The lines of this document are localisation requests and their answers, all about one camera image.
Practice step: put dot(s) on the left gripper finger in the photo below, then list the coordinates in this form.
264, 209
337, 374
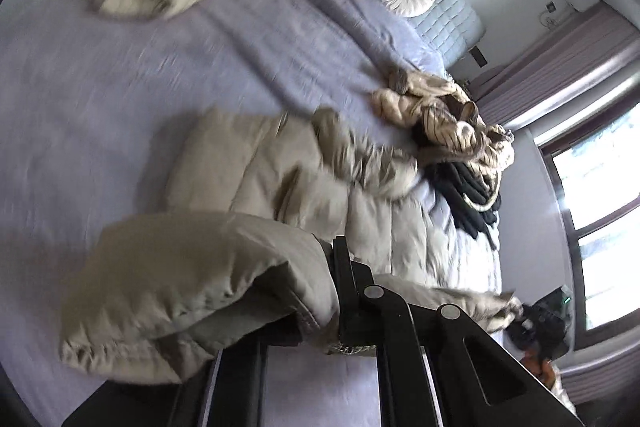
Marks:
357, 325

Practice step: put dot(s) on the beige puffer down jacket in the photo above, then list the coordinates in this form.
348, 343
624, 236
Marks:
253, 204

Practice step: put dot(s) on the right hand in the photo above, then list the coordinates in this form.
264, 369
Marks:
542, 369

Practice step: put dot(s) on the black garment pile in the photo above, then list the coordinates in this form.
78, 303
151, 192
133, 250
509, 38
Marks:
473, 200

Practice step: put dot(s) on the beige striped garment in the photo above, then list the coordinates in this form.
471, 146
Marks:
446, 115

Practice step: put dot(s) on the grey window curtain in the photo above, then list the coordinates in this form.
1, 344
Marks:
584, 51

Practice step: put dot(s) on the lavender bed cover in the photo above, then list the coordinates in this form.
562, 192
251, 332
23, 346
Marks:
95, 113

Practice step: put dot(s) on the window with dark frame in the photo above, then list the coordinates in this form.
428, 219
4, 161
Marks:
594, 172

